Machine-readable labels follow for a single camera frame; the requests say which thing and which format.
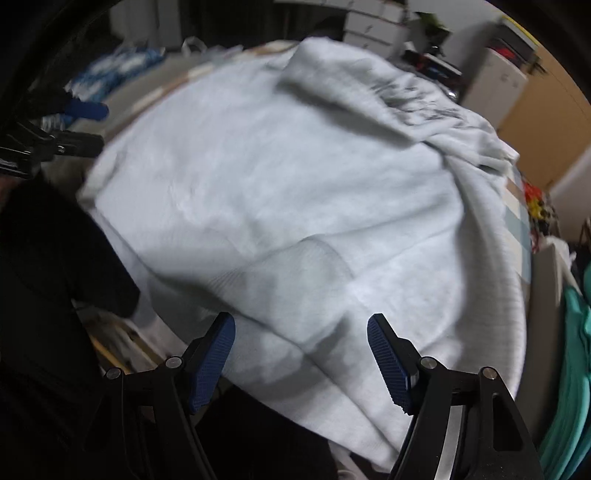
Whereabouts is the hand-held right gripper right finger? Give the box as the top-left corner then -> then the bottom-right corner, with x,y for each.
367,314 -> 541,480

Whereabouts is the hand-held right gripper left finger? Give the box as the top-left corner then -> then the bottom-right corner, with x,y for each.
104,312 -> 236,480

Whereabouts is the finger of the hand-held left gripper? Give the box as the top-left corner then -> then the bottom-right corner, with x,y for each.
39,130 -> 105,158
44,88 -> 110,121

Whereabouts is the light grey sweatshirt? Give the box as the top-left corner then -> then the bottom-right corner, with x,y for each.
76,37 -> 529,474

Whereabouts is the blue white patterned cloth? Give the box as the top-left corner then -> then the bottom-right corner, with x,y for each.
65,46 -> 164,100

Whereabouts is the white plastic bag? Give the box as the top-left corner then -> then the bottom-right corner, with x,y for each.
180,37 -> 245,61

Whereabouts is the person's black clothing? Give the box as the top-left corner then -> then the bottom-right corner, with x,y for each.
0,175 -> 340,480

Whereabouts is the grey padded box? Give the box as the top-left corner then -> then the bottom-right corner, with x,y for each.
522,235 -> 573,444

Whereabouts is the teal garment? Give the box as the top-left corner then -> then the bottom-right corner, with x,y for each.
538,263 -> 591,480

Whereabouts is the red and yellow tangle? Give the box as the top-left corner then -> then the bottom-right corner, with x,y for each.
522,180 -> 557,252

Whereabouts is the wooden door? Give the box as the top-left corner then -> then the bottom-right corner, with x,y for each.
496,41 -> 591,190

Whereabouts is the white cabinet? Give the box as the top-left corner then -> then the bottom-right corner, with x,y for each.
462,48 -> 527,125

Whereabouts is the stack of white drawer boxes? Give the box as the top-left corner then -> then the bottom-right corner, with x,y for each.
342,4 -> 411,56

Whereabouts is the black box with green label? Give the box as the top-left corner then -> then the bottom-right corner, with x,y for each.
402,46 -> 462,100

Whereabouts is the red and black shoe box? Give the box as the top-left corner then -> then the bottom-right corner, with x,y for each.
489,41 -> 520,63

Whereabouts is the dark green bouquet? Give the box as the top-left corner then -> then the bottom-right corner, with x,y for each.
416,11 -> 451,47

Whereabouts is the yellow lidded shoe box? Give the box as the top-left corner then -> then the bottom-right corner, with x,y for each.
502,17 -> 539,44

